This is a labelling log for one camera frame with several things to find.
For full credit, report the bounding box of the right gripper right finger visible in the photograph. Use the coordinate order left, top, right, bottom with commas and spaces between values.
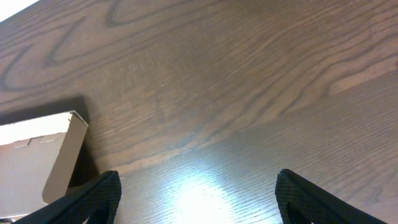
275, 169, 384, 224

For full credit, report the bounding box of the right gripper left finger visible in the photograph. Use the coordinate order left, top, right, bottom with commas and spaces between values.
15, 170, 122, 224

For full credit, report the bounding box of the cardboard box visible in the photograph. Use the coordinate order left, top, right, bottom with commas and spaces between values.
1, 111, 88, 218

